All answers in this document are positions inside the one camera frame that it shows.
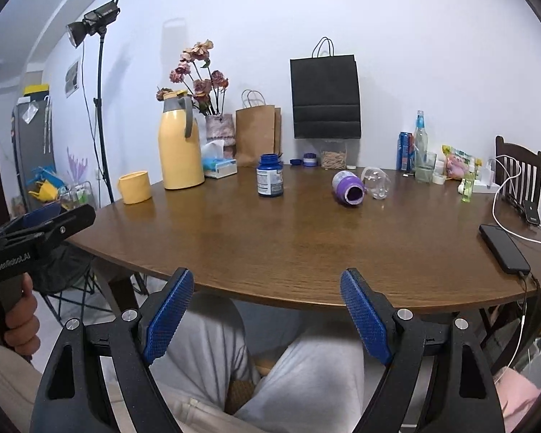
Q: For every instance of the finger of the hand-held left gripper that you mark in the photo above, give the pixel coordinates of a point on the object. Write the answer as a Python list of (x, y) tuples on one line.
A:
[(67, 225), (40, 217)]

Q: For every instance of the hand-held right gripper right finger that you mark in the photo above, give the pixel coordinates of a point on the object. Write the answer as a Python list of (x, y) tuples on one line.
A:
[(367, 315)]

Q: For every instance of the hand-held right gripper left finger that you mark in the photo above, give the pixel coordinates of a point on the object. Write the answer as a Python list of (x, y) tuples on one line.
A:
[(169, 315)]

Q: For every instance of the person's left forearm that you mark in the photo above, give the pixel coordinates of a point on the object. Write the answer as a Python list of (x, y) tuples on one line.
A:
[(4, 388)]

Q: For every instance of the yellow cup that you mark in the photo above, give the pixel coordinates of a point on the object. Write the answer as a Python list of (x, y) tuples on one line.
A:
[(135, 188)]

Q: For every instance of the person's left hand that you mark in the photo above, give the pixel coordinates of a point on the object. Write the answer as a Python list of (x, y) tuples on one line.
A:
[(21, 311)]

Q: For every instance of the yellow and blue plastic toy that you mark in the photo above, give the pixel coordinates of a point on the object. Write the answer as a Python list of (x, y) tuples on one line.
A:
[(47, 189)]

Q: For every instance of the black folding chair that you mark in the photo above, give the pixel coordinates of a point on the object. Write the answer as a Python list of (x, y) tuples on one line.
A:
[(70, 266)]

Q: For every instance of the purple artificial flowers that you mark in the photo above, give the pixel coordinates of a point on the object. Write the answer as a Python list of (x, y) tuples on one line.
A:
[(76, 167)]

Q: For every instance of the grey refrigerator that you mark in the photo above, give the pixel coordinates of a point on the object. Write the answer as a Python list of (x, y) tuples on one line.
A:
[(29, 144)]

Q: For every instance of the person's legs in grey pants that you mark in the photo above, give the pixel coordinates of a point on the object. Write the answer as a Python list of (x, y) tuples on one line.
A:
[(293, 383)]

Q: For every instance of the yellow box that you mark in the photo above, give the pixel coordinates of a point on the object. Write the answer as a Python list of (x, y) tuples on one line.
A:
[(36, 91)]

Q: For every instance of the studio light on stand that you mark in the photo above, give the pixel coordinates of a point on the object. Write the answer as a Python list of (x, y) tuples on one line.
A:
[(100, 99)]

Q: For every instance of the yellow thermos jug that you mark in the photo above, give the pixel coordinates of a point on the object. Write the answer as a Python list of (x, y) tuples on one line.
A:
[(178, 153)]

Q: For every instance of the black smartphone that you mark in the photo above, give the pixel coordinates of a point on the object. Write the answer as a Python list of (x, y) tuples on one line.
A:
[(505, 248)]

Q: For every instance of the white tape roll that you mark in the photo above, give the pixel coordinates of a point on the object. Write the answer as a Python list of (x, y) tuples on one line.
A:
[(438, 179)]

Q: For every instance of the clear drinking glass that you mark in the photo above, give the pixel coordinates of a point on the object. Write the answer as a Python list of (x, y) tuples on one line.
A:
[(425, 171)]

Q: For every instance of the blue tissue box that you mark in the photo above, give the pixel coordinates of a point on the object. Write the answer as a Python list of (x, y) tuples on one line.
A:
[(221, 168)]

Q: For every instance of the small green bottle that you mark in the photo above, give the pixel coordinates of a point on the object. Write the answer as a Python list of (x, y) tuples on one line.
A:
[(467, 191)]

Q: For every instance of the small purple white jar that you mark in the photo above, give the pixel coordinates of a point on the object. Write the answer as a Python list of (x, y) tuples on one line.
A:
[(310, 160)]

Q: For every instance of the blue drink can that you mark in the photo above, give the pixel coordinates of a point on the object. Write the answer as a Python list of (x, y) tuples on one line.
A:
[(404, 153)]

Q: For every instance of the blue supplement bottle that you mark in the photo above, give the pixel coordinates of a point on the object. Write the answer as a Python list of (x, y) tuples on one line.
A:
[(270, 178)]

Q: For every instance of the white power strip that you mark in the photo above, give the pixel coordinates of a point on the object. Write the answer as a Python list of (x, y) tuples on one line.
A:
[(482, 187)]

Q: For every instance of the pink cloth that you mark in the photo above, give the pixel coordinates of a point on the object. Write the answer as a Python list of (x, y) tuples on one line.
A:
[(520, 397)]

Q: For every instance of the pink yellow snack packet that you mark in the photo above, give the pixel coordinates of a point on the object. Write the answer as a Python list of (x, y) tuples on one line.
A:
[(457, 164)]

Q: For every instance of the patterned flower vase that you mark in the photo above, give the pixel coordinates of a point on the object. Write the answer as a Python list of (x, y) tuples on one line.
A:
[(220, 131)]

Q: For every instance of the glass bottle with blue cap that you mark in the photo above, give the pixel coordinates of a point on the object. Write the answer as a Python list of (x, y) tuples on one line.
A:
[(420, 137)]

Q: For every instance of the small black device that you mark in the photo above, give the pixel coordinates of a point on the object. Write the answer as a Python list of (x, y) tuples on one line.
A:
[(531, 215)]

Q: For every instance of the dried pink flowers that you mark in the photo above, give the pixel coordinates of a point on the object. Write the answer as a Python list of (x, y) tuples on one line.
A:
[(203, 85)]

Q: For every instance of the brown paper bag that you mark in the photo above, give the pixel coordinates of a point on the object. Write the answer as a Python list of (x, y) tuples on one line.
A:
[(254, 137)]

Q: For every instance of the black paper bag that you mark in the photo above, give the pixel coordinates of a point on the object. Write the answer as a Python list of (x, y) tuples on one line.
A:
[(324, 99)]

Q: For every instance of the dark wooden chair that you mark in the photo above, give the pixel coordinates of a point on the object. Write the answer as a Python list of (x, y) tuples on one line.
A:
[(518, 151)]

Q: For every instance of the wall poster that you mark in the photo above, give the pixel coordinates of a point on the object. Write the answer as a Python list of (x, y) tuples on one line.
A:
[(72, 79)]

